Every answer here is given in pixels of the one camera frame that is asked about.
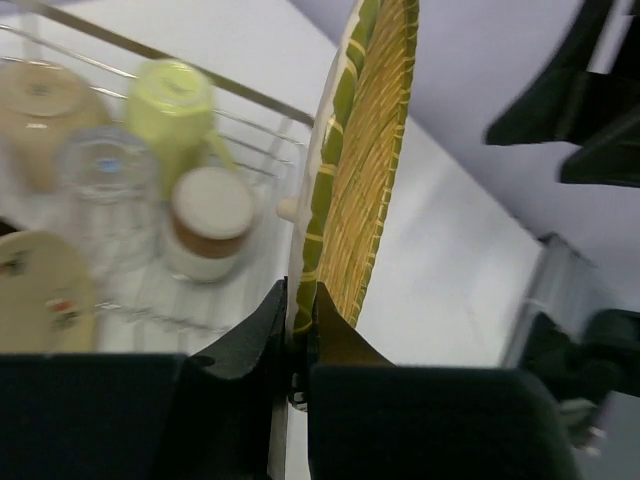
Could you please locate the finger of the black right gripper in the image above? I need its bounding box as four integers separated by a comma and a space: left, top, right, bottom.
484, 0, 613, 146
558, 106, 639, 188

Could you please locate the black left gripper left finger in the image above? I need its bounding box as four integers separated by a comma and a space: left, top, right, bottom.
1, 280, 287, 479

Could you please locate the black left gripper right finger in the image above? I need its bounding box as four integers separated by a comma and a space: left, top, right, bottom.
307, 286, 580, 479

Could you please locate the cream floral plate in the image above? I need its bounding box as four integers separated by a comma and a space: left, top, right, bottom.
1, 231, 97, 354

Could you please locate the brown white ceramic cup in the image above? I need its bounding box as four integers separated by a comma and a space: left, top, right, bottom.
163, 166, 257, 283

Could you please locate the yellow woven pattern plate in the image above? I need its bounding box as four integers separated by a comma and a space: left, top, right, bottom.
278, 1, 419, 349

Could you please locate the clear faceted drinking glass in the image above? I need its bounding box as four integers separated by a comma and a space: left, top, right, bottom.
57, 125, 159, 278

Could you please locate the pale yellow mug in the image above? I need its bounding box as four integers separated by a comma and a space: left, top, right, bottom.
124, 58, 235, 200

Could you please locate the white ceramic bowl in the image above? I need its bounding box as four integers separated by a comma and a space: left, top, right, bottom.
1, 61, 111, 193

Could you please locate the aluminium table front rail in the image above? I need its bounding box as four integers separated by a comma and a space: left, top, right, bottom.
498, 233, 593, 367

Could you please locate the metal wire dish rack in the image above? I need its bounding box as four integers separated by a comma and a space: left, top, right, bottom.
1, 1, 305, 354

